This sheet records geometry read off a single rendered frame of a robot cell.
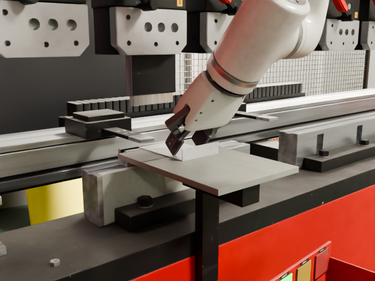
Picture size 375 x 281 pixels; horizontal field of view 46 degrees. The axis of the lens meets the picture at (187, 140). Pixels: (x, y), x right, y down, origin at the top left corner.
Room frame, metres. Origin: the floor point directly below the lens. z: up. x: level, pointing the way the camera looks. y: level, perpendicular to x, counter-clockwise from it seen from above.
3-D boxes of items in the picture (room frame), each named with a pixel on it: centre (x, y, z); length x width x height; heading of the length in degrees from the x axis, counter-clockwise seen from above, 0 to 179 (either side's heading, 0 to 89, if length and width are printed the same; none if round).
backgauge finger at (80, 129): (0.99, 0.16, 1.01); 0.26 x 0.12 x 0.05; 40
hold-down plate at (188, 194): (0.83, 0.00, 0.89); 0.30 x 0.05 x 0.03; 130
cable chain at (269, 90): (1.65, -0.27, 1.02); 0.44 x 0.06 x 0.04; 130
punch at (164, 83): (0.85, 0.07, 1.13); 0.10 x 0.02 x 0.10; 130
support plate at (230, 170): (0.74, -0.03, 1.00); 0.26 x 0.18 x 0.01; 40
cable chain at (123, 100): (1.29, 0.17, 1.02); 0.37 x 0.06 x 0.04; 130
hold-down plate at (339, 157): (1.19, -0.43, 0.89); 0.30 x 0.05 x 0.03; 130
